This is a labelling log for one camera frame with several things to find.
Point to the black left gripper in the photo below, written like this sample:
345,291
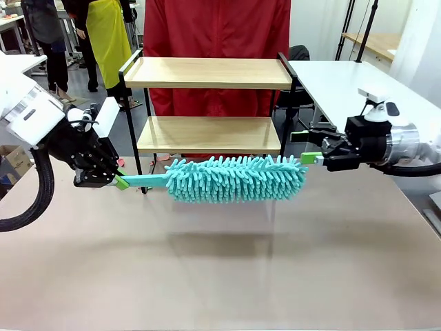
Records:
86,151

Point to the small white table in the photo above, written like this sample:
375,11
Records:
34,62

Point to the grey floor mat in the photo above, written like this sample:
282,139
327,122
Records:
77,100

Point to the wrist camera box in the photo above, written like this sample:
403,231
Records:
373,96
107,117

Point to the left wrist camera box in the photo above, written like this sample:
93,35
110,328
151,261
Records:
107,117

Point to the black stand pole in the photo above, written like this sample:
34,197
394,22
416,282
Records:
31,34
367,31

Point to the black tripod stand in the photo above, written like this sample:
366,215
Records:
347,27

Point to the person in black trousers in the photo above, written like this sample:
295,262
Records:
91,79

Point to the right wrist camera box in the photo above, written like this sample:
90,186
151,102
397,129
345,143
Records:
373,96

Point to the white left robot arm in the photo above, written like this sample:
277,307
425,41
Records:
24,103

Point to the grey table base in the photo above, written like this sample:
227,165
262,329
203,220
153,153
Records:
435,220

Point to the cardboard box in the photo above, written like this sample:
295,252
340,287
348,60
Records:
15,158

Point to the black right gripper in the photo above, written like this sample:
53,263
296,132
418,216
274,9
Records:
368,141

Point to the teal microfiber duster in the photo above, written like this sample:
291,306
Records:
234,179

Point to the large white table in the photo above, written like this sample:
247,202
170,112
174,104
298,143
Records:
344,86

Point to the person in red jacket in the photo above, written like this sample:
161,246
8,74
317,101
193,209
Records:
213,31

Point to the figure in dark clothes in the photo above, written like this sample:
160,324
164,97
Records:
55,65

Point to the black frame wooden shelf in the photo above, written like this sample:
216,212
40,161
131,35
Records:
206,72

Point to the figure in yellow apron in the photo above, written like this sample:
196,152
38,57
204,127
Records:
110,41

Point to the wooden top table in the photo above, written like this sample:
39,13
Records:
379,43

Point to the black chair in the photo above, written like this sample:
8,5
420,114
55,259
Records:
298,55

